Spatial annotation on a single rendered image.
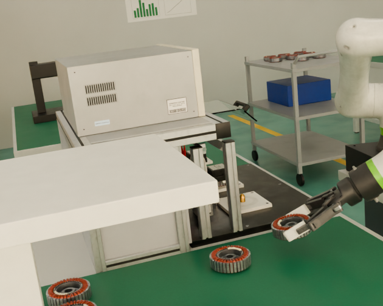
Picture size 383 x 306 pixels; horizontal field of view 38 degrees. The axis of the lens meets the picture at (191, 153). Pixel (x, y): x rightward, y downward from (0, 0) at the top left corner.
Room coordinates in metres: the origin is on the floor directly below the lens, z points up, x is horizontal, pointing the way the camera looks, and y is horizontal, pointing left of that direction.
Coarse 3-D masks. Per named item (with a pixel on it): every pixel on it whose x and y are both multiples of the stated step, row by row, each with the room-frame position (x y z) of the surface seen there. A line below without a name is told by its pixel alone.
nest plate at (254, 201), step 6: (246, 192) 1.90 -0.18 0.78; (252, 192) 1.89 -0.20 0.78; (222, 198) 1.87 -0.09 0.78; (246, 198) 1.84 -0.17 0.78; (252, 198) 1.83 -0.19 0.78; (258, 198) 1.83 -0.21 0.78; (222, 204) 1.81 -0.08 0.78; (240, 204) 1.79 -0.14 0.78; (246, 204) 1.78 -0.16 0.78; (252, 204) 1.77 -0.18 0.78; (258, 204) 1.77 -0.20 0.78; (264, 204) 1.76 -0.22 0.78; (270, 204) 1.76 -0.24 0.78; (228, 210) 1.74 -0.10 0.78; (246, 210) 1.74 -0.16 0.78; (252, 210) 1.74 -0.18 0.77
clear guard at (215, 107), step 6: (204, 102) 2.23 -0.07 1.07; (210, 102) 2.21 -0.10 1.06; (216, 102) 2.20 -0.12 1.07; (222, 102) 2.18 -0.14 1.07; (210, 108) 2.08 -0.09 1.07; (216, 108) 2.07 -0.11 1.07; (222, 108) 2.05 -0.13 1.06; (228, 108) 2.04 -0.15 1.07; (234, 108) 2.03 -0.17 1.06; (240, 108) 2.02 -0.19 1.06; (240, 114) 2.15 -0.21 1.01; (246, 114) 2.04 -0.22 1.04
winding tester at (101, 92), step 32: (64, 64) 1.70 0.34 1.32; (96, 64) 1.62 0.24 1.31; (128, 64) 1.64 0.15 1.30; (160, 64) 1.67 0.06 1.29; (192, 64) 1.69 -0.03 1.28; (64, 96) 1.83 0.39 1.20; (96, 96) 1.61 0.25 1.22; (128, 96) 1.64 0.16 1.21; (160, 96) 1.66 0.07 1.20; (192, 96) 1.69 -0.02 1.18; (96, 128) 1.61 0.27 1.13; (128, 128) 1.63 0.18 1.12
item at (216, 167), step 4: (220, 164) 1.82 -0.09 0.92; (208, 168) 1.79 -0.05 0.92; (212, 168) 1.78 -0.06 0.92; (216, 168) 1.77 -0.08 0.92; (220, 168) 1.77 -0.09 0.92; (208, 172) 1.79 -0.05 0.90; (212, 172) 1.75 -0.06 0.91; (216, 172) 1.76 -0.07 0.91; (220, 172) 1.76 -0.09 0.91; (224, 172) 1.76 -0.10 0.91; (212, 176) 1.75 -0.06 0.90; (216, 176) 1.76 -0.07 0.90; (220, 176) 1.76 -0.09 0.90; (224, 176) 1.76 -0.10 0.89; (220, 180) 1.76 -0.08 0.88; (224, 180) 1.77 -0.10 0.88
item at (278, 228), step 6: (282, 216) 1.50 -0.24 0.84; (288, 216) 1.50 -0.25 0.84; (294, 216) 1.49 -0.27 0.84; (300, 216) 1.48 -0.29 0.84; (306, 216) 1.46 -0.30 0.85; (276, 222) 1.47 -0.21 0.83; (282, 222) 1.48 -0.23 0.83; (288, 222) 1.49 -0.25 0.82; (294, 222) 1.47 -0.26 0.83; (276, 228) 1.44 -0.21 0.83; (282, 228) 1.42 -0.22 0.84; (288, 228) 1.41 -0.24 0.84; (276, 234) 1.43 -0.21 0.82; (282, 234) 1.42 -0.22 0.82; (306, 234) 1.42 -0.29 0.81
